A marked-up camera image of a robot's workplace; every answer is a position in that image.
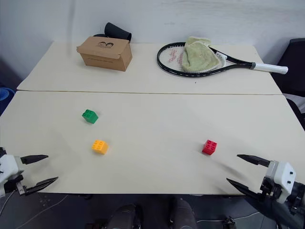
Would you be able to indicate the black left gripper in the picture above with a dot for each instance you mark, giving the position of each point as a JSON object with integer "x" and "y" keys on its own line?
{"x": 13, "y": 183}

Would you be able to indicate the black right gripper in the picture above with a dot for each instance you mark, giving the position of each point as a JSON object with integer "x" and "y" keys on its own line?
{"x": 270, "y": 187}

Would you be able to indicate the red toy brick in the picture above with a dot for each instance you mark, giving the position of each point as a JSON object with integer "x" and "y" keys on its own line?
{"x": 209, "y": 147}

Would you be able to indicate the yellow toy brick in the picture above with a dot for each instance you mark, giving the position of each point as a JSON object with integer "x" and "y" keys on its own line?
{"x": 100, "y": 147}

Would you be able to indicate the green toy brick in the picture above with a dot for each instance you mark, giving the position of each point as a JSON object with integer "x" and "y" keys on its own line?
{"x": 90, "y": 116}

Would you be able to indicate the dark rounded robot leg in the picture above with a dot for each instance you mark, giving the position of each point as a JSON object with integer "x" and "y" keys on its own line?
{"x": 125, "y": 215}
{"x": 182, "y": 213}

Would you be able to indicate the blue round object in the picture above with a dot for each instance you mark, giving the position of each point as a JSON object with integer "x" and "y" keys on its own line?
{"x": 4, "y": 100}

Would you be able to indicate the black office chair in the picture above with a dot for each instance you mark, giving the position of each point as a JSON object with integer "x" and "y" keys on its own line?
{"x": 291, "y": 69}

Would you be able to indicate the light green towel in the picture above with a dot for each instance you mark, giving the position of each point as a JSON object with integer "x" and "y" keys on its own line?
{"x": 199, "y": 56}

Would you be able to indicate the black tennis racket white grip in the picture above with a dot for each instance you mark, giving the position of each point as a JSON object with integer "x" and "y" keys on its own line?
{"x": 171, "y": 69}

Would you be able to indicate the brown cardboard box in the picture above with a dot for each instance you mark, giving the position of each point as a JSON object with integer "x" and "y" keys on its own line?
{"x": 104, "y": 56}

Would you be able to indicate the black rolled fabric pouch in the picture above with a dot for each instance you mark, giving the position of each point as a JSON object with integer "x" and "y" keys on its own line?
{"x": 116, "y": 33}

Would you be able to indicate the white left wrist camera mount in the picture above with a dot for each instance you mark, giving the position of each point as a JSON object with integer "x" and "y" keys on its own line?
{"x": 9, "y": 165}

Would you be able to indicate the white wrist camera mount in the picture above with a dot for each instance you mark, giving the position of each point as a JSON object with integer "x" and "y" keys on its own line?
{"x": 9, "y": 165}
{"x": 286, "y": 174}

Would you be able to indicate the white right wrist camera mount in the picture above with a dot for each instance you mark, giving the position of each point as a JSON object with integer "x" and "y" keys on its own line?
{"x": 286, "y": 174}

